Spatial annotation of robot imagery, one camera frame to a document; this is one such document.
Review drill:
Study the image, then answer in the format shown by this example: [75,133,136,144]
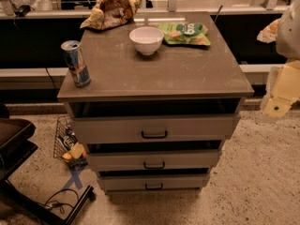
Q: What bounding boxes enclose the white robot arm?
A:
[257,0,300,119]

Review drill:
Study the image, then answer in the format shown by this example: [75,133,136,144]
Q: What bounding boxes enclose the middle grey drawer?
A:
[87,150,219,172]

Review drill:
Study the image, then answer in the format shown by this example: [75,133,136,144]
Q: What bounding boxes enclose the black power adapter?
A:
[15,5,31,17]

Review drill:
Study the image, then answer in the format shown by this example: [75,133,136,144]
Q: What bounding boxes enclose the top grey drawer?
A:
[71,115,240,144]

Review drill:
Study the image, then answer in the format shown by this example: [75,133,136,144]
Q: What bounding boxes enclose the brown yellow chip bag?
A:
[81,0,141,31]

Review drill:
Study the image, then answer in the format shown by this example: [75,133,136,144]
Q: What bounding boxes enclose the blue silver redbull can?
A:
[61,40,91,87]

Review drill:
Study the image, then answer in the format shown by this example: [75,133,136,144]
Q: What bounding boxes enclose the green rice chip bag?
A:
[158,22,211,46]

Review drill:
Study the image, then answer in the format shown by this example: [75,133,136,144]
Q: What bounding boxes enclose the white bowl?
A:
[129,26,164,55]

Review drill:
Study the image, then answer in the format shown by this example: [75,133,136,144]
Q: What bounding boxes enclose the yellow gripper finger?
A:
[261,60,300,119]

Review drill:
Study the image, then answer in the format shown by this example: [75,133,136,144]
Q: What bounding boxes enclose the wire basket with snacks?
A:
[53,115,87,167]

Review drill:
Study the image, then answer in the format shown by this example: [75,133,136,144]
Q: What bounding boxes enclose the grey drawer cabinet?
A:
[58,12,253,180]

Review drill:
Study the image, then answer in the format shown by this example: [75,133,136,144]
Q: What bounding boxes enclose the grey drawer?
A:
[71,115,240,144]
[87,150,219,172]
[98,174,209,192]

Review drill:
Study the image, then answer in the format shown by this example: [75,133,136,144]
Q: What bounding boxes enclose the black cart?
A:
[0,104,96,225]

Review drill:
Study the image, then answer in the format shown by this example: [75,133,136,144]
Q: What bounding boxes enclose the bottom grey drawer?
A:
[98,174,209,192]

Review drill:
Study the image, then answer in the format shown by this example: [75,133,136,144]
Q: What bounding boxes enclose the black floor cable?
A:
[41,187,81,215]

